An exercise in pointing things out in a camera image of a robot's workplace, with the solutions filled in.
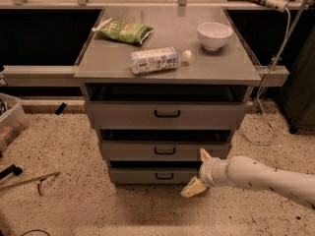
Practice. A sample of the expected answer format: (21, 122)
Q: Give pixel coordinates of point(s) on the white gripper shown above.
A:
(207, 172)

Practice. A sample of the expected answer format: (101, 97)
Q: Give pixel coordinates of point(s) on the grey drawer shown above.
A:
(160, 151)
(155, 176)
(165, 115)

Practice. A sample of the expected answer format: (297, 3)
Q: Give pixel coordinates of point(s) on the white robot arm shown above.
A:
(247, 173)

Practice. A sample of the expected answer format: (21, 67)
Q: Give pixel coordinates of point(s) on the grey bottom drawer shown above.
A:
(155, 176)

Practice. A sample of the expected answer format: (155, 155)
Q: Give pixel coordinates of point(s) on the grey drawer cabinet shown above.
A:
(226, 75)

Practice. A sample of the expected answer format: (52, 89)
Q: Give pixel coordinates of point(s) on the grey top drawer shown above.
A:
(165, 115)

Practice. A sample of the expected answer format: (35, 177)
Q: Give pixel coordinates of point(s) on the clear plastic water bottle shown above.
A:
(154, 60)

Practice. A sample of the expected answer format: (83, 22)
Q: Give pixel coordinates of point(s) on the dark grey side cabinet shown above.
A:
(297, 96)

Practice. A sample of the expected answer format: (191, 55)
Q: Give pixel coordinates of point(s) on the white ceramic bowl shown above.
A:
(214, 36)

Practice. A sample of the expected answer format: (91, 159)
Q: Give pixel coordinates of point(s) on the metal rod on floor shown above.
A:
(40, 178)

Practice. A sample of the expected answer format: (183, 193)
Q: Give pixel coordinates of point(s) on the green chip bag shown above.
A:
(126, 32)

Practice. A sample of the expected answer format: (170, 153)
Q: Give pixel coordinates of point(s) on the small black block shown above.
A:
(60, 108)

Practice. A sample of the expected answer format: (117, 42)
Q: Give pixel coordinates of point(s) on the clear plastic storage bin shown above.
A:
(13, 119)

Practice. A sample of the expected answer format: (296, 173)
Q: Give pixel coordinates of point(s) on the black handle on floor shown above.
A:
(11, 169)

